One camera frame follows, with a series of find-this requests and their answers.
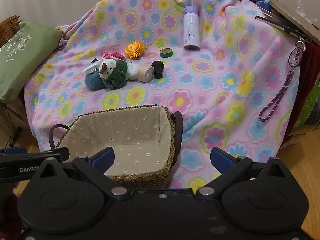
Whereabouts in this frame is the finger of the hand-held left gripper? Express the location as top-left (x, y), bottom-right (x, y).
top-left (0, 147), bottom-right (70, 161)

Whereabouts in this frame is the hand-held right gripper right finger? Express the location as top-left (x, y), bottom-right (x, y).
top-left (196, 147), bottom-right (290, 199)

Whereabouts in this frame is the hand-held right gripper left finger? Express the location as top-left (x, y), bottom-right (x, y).
top-left (37, 147), bottom-right (131, 199)

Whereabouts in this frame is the woven basket with fabric liner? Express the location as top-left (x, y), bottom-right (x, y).
top-left (50, 105), bottom-right (184, 191)

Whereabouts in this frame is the blue fuzzy plush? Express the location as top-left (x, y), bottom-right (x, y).
top-left (84, 71), bottom-right (107, 91)

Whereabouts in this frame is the plush toy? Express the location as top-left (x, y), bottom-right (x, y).
top-left (98, 58), bottom-right (139, 89)

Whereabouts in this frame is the beige tape roll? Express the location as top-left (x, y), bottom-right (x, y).
top-left (137, 65), bottom-right (155, 83)

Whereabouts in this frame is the black mushroom-shaped stamp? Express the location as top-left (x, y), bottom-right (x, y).
top-left (151, 60), bottom-right (165, 79)

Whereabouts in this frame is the pink and white cloth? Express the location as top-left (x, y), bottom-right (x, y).
top-left (103, 51), bottom-right (127, 62)

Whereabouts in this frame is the orange embroidered pouch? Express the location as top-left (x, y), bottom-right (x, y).
top-left (124, 41), bottom-right (150, 60)

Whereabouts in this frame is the black folding stand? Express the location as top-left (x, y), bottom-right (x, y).
top-left (6, 126), bottom-right (23, 148)

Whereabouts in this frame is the pink floral fleece blanket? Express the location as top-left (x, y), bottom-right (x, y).
top-left (24, 0), bottom-right (300, 191)

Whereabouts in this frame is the silver foil packet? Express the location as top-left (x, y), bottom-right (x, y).
top-left (85, 62), bottom-right (102, 74)

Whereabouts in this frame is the green printed pillow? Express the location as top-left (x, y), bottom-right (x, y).
top-left (0, 21), bottom-right (63, 103)

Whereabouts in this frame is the green patterned bag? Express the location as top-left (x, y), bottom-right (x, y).
top-left (292, 80), bottom-right (320, 133)

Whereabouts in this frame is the maroon velvet cloth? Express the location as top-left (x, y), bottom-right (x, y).
top-left (287, 40), bottom-right (320, 136)

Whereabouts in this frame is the brown wicker basket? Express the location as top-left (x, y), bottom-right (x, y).
top-left (0, 15), bottom-right (23, 48)

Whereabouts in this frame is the white and purple bottle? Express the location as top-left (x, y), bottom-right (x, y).
top-left (183, 5), bottom-right (200, 51)

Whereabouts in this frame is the blue round lid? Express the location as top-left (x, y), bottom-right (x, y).
top-left (255, 0), bottom-right (271, 12)

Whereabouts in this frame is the grey flat board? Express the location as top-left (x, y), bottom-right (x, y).
top-left (255, 0), bottom-right (320, 43)

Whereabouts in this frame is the clear plastic bag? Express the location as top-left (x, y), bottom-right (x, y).
top-left (296, 5), bottom-right (320, 23)

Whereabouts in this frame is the purple braided lanyard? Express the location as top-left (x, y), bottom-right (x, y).
top-left (259, 40), bottom-right (307, 122)

